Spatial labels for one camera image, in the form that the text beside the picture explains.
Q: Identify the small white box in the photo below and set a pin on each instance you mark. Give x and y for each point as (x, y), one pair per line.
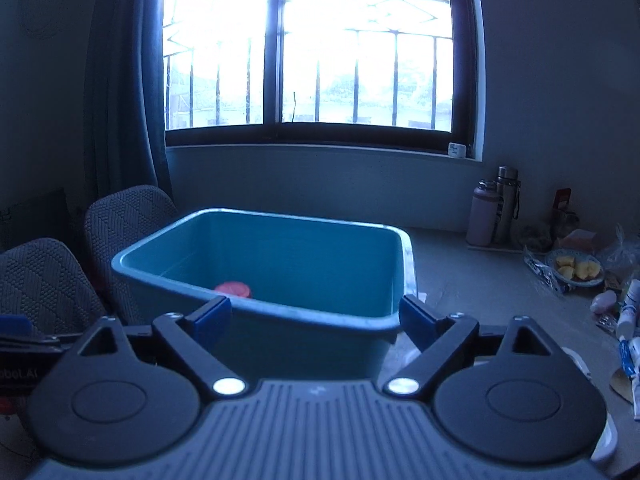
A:
(456, 150)

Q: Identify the grey fabric chair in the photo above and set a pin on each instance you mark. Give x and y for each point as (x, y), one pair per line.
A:
(125, 220)
(40, 280)

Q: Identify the patterned plate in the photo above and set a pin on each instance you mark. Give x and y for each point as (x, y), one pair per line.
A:
(552, 260)

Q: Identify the pink small object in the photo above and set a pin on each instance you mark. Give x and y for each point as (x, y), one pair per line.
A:
(602, 302)

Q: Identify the red round lid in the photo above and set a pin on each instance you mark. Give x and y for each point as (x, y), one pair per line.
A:
(232, 288)

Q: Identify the blue white plastic packet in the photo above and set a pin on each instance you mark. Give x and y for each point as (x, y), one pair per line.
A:
(540, 267)

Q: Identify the pink water bottle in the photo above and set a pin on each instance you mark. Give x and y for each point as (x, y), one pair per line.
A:
(481, 220)

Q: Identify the pink box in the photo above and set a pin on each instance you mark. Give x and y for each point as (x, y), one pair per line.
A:
(582, 240)

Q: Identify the steel thermos bottle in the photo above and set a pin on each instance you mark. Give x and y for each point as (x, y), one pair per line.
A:
(507, 200)

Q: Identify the teal plastic basin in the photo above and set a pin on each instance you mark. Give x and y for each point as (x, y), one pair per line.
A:
(300, 260)

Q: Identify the grey desktop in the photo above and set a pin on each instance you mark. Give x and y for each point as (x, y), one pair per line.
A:
(475, 280)

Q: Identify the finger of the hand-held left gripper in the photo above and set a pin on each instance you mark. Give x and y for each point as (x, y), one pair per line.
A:
(12, 325)

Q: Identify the barred window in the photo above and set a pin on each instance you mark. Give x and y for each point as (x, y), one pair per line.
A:
(272, 60)

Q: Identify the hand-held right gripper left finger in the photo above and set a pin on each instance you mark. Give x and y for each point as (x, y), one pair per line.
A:
(212, 317)

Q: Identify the small clear packet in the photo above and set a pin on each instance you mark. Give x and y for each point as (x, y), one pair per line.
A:
(607, 323)

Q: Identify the clear plastic bag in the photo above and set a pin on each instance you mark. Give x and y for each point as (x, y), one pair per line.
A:
(622, 252)

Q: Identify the blue white tube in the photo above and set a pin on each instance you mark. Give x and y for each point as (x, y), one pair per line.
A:
(631, 360)

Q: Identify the brown paper piece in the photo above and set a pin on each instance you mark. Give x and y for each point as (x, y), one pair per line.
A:
(621, 386)

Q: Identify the white plastic object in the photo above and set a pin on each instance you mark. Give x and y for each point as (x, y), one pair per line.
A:
(606, 442)

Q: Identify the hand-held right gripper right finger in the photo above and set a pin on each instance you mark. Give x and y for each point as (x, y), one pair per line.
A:
(417, 322)

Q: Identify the dark blue curtain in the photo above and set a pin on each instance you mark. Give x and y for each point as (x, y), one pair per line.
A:
(125, 85)

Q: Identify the yellow fruit piece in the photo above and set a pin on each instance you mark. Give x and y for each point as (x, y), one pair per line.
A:
(586, 269)
(565, 273)
(565, 260)

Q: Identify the dark crumpled bag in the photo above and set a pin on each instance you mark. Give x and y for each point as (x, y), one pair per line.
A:
(537, 235)

